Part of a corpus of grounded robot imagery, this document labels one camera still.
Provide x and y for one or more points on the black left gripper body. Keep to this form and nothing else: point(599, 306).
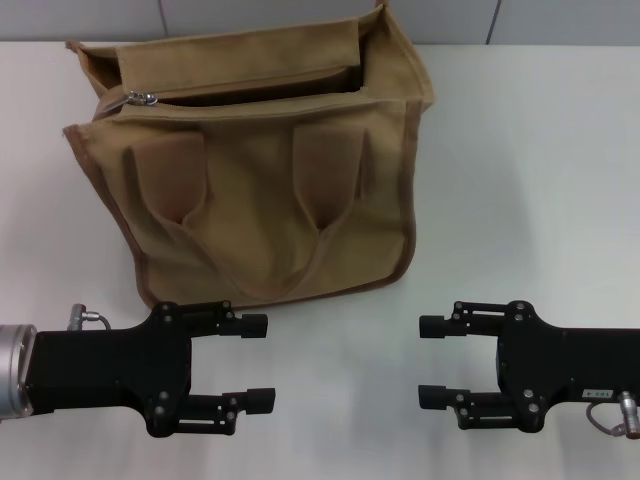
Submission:
point(110, 365)

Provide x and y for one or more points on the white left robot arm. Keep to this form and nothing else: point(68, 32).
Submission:
point(12, 372)

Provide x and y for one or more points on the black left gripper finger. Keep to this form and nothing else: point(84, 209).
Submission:
point(250, 325)
point(260, 397)

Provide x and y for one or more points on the silver zipper pull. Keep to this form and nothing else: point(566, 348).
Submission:
point(140, 97)

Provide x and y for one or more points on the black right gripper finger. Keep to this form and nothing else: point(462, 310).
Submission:
point(435, 326)
point(434, 396)

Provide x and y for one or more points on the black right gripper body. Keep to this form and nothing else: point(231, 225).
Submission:
point(565, 360)

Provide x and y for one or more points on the khaki canvas food bag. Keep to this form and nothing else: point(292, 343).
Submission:
point(260, 200)

